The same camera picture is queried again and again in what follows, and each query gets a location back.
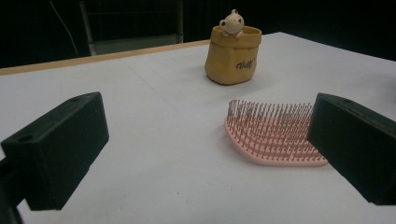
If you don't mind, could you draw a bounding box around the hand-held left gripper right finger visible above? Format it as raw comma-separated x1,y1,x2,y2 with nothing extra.
306,92,396,206

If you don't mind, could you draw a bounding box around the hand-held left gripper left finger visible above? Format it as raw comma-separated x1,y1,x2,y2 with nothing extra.
0,91,110,211

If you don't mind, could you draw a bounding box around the pink hairbrush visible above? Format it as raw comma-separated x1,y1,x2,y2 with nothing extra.
223,99,330,168

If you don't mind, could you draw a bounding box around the thin hanging cable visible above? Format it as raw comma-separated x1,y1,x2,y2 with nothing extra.
49,0,79,54

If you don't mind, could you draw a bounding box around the white metal stand frame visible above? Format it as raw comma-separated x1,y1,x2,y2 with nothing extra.
78,0,185,56

